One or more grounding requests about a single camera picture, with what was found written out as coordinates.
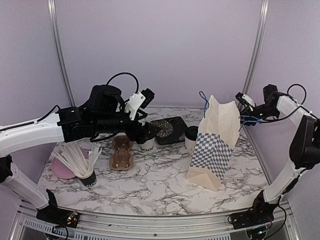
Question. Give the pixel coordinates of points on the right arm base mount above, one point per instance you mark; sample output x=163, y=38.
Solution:
x=258, y=214

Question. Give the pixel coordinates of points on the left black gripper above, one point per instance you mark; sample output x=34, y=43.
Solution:
x=134, y=135

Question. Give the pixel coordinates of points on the aluminium frame post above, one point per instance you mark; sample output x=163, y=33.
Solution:
x=261, y=26
x=59, y=51

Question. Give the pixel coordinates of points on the black plastic cup lid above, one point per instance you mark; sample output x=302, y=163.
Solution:
x=191, y=133

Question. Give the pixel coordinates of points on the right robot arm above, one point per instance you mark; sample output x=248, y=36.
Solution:
x=304, y=150

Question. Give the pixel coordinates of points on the blue checkered paper bag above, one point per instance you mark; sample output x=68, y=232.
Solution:
x=218, y=133

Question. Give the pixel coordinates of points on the left aluminium frame post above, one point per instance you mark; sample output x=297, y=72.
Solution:
x=59, y=51

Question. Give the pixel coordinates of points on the black floral square plate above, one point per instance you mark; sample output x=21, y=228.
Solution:
x=172, y=130

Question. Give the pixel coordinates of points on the right aluminium frame post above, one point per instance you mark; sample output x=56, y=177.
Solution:
x=261, y=26

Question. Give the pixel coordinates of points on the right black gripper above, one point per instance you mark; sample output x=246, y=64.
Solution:
x=248, y=112

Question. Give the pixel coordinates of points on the black cup holding straws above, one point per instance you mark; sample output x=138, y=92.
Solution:
x=89, y=179

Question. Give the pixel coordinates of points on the white paper cup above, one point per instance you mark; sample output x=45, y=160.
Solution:
x=148, y=146
x=189, y=144

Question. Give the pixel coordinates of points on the aluminium front rail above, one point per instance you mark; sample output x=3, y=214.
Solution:
x=103, y=226

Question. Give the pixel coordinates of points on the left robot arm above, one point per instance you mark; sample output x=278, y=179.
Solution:
x=105, y=112

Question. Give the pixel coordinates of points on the brown cardboard cup carrier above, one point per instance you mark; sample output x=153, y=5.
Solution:
x=122, y=159

